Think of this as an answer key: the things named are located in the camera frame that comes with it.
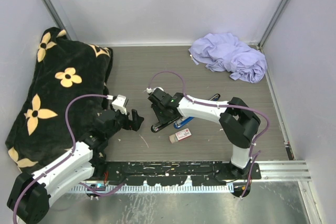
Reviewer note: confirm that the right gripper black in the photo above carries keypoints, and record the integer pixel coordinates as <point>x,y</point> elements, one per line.
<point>161,118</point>

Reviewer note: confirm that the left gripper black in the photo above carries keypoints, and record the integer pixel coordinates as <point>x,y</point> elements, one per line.
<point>129,124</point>

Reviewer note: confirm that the black stapler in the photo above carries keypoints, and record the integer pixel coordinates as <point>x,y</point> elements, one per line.
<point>160,127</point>

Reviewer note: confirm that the red white staple box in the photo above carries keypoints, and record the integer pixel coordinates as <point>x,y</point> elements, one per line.
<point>180,135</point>

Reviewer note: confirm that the blue stapler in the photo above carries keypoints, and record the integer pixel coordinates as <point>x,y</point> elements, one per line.
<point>182,122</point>

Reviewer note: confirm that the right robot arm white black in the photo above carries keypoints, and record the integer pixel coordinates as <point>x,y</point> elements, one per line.
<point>239,123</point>

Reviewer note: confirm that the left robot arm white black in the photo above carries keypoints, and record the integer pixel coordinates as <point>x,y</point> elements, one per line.
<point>33,194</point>

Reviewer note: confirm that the black floral blanket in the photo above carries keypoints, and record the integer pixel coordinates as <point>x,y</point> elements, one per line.
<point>67,92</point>

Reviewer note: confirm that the lavender crumpled cloth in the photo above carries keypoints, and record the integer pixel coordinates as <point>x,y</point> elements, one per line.
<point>225,52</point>

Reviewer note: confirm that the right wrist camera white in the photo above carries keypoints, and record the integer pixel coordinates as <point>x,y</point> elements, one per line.
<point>151,90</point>

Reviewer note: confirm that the white cable duct strip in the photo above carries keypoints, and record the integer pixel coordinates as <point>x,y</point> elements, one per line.
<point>187,188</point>

